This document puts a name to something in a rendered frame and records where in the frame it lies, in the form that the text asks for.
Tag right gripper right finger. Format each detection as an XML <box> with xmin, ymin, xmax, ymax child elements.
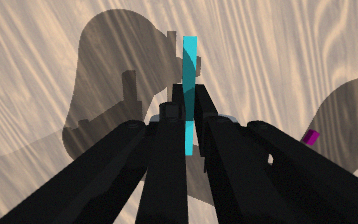
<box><xmin>194</xmin><ymin>84</ymin><xmax>358</xmax><ymax>224</ymax></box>

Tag small magenta block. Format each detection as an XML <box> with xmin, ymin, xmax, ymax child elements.
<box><xmin>303</xmin><ymin>129</ymin><xmax>320</xmax><ymax>146</ymax></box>

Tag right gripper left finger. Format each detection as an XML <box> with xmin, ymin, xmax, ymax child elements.
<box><xmin>0</xmin><ymin>84</ymin><xmax>189</xmax><ymax>224</ymax></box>

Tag turquoise rod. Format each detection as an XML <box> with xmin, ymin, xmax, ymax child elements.
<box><xmin>182</xmin><ymin>36</ymin><xmax>197</xmax><ymax>155</ymax></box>

